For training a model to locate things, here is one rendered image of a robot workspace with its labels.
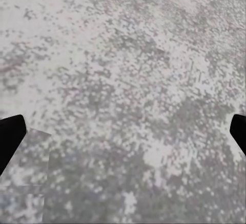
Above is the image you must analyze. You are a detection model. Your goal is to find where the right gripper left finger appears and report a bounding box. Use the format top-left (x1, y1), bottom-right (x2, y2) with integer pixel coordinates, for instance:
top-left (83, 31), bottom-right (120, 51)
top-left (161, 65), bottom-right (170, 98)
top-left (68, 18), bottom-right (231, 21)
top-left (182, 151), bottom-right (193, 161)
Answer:
top-left (0, 114), bottom-right (27, 176)

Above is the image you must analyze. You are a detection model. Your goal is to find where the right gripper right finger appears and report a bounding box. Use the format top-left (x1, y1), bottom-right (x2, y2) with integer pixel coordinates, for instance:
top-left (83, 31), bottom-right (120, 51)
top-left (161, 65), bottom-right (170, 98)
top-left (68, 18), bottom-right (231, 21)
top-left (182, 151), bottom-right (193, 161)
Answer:
top-left (230, 114), bottom-right (246, 156)

